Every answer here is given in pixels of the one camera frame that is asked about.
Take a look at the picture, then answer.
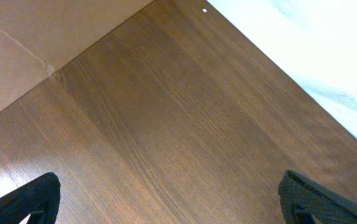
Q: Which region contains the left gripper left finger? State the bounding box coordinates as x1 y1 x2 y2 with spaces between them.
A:
0 172 61 224

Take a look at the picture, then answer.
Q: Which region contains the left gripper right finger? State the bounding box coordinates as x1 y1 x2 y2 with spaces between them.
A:
278 170 357 223

